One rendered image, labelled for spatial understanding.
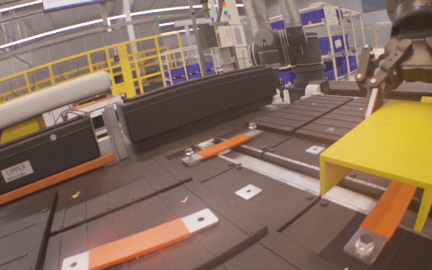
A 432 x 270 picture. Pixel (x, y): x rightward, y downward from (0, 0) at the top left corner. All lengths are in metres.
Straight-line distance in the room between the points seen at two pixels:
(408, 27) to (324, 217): 0.22
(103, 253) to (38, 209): 0.18
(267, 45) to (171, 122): 0.80
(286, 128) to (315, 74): 1.11
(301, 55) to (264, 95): 0.87
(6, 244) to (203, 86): 0.48
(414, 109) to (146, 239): 0.27
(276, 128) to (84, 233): 0.35
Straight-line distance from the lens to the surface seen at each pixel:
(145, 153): 0.50
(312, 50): 1.49
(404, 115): 0.22
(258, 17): 1.46
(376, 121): 0.20
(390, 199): 0.23
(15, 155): 0.52
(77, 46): 15.37
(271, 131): 0.44
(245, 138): 0.41
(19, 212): 0.41
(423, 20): 0.28
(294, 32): 1.34
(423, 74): 0.26
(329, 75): 2.86
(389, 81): 0.26
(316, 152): 0.33
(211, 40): 2.89
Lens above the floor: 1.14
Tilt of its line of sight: 17 degrees down
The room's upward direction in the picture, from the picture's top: 12 degrees counter-clockwise
